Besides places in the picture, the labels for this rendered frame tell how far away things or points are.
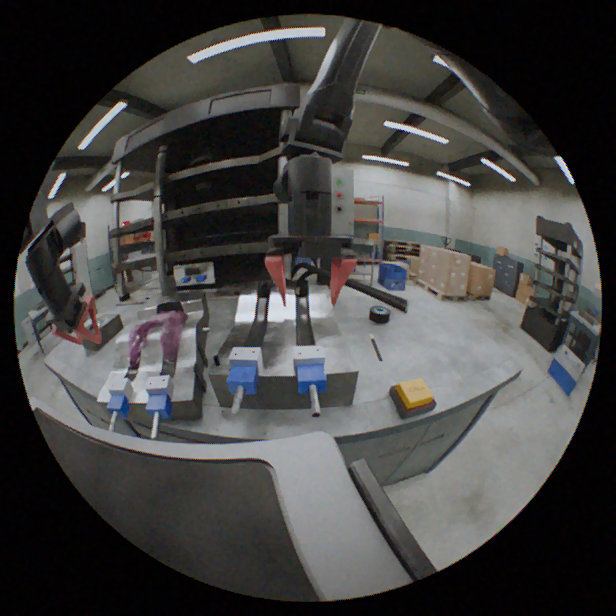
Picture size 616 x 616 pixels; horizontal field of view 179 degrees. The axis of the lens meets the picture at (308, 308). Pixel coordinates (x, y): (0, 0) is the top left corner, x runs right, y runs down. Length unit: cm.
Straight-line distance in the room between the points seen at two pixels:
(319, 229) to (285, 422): 32
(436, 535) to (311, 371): 117
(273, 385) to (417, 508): 107
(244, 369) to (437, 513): 121
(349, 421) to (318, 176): 38
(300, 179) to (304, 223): 6
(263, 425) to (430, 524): 108
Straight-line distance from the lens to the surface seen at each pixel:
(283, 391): 37
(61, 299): 35
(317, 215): 25
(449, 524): 132
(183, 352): 50
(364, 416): 40
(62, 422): 16
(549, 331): 398
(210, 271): 117
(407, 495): 124
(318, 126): 29
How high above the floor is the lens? 111
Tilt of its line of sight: 22 degrees down
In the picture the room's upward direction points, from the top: straight up
